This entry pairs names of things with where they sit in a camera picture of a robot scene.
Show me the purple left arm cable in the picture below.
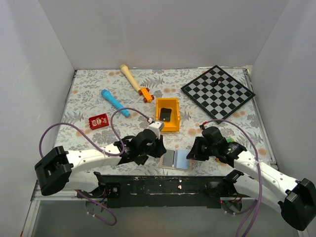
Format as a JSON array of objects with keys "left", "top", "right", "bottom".
[{"left": 39, "top": 107, "right": 153, "bottom": 226}]

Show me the orange toy car chassis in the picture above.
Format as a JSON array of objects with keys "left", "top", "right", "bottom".
[{"left": 138, "top": 87, "right": 155, "bottom": 103}]

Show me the blue toy microphone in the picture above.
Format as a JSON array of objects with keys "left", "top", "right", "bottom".
[{"left": 101, "top": 89, "right": 130, "bottom": 118}]

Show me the floral patterned table mat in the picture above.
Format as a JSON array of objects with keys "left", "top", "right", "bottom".
[{"left": 55, "top": 69, "right": 273, "bottom": 176}]

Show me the yellow plastic bin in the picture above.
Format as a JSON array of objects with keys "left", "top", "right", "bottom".
[{"left": 156, "top": 98, "right": 180, "bottom": 132}]

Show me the colourful toy block cluster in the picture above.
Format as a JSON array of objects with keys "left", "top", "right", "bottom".
[{"left": 226, "top": 138, "right": 234, "bottom": 143}]

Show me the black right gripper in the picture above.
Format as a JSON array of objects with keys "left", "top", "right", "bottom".
[{"left": 186, "top": 136, "right": 217, "bottom": 161}]

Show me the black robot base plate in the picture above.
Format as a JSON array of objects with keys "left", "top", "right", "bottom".
[{"left": 83, "top": 173, "right": 244, "bottom": 212}]

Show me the aluminium frame rail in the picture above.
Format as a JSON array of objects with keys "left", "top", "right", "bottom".
[{"left": 20, "top": 181, "right": 83, "bottom": 237}]

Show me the black silver chessboard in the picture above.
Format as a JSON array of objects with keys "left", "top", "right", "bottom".
[{"left": 181, "top": 65, "right": 255, "bottom": 120}]

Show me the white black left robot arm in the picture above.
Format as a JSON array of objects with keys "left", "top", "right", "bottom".
[{"left": 35, "top": 129, "right": 166, "bottom": 198}]

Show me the black credit card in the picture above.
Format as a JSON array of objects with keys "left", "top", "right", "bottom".
[{"left": 159, "top": 108, "right": 172, "bottom": 122}]

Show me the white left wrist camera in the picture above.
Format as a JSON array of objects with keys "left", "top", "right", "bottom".
[{"left": 148, "top": 121, "right": 164, "bottom": 137}]

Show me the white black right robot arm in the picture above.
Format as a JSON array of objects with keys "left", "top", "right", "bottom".
[{"left": 187, "top": 126, "right": 316, "bottom": 231}]

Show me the red printed toy block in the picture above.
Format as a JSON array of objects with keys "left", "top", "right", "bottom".
[{"left": 88, "top": 114, "right": 109, "bottom": 130}]

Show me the cream toy microphone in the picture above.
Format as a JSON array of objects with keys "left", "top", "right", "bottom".
[{"left": 120, "top": 64, "right": 141, "bottom": 92}]

